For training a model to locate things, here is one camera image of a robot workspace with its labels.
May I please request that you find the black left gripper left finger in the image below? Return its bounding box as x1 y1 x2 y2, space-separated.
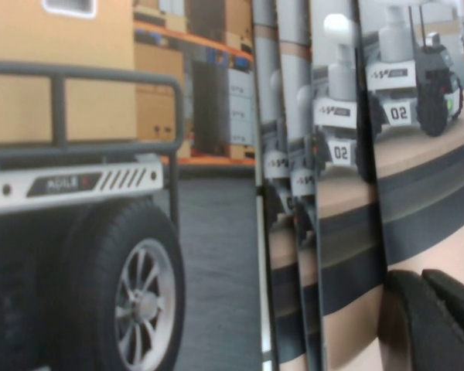
378 269 455 371

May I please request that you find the AgileX product brochure book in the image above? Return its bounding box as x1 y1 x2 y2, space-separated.
0 0 464 371

